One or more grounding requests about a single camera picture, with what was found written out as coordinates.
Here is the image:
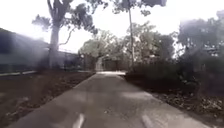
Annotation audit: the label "building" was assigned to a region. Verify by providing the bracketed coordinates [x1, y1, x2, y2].
[0, 27, 83, 75]

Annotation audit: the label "thin tall tree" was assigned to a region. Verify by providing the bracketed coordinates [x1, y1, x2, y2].
[111, 0, 168, 69]

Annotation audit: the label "dark bushes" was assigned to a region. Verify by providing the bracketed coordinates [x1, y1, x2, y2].
[125, 9, 224, 96]

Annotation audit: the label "large pale-trunk tree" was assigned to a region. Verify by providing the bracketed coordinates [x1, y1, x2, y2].
[31, 0, 109, 70]

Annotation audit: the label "grey concrete path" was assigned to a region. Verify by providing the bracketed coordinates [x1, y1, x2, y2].
[7, 70, 213, 128]

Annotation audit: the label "row of trees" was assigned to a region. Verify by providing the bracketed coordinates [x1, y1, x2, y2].
[78, 20, 178, 68]

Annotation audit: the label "brown mulch ground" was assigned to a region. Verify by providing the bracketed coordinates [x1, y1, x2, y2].
[123, 74, 224, 128]
[0, 70, 96, 128]

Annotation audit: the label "robot's own part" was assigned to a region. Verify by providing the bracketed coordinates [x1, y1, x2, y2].
[141, 114, 155, 128]
[72, 113, 86, 128]

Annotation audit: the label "fence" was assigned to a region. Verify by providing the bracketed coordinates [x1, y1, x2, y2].
[79, 55, 133, 72]

